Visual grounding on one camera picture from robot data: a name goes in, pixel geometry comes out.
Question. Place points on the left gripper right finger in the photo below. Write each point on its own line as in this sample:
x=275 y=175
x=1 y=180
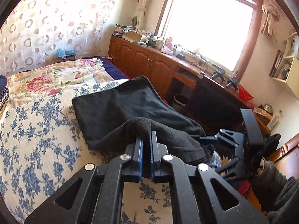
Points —
x=198 y=193

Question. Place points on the window with wooden frame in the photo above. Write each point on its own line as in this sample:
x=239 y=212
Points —
x=223 y=31

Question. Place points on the blue floral white bedspread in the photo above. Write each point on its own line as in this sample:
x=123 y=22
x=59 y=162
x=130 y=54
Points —
x=42 y=146

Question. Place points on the wooden sideboard cabinet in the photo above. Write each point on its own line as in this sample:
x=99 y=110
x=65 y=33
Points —
x=168 y=75

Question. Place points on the circle pattern sheer curtain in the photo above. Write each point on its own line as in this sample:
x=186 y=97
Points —
x=37 y=31

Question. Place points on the folded navy garment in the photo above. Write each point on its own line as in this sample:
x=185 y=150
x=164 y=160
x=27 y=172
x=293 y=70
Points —
x=3 y=83

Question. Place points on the navy blue blanket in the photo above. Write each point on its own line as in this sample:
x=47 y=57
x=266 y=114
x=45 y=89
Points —
x=113 y=71

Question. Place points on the waste bin under desk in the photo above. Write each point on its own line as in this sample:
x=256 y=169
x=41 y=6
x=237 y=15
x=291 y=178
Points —
x=179 y=103

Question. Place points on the wall shelf with books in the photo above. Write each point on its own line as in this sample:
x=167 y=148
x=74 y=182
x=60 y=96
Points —
x=285 y=66

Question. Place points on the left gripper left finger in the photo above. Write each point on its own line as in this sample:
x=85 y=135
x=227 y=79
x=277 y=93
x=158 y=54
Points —
x=94 y=193

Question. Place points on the teal box on headboard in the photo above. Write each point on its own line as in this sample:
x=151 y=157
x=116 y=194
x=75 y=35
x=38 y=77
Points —
x=64 y=55

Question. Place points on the pink floral quilt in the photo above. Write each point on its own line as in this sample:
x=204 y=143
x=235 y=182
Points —
x=25 y=87

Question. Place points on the black sweatshirt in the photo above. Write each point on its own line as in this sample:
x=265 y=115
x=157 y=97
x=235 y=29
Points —
x=112 y=119

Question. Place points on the cardboard box on cabinet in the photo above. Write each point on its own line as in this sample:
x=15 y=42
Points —
x=136 y=36

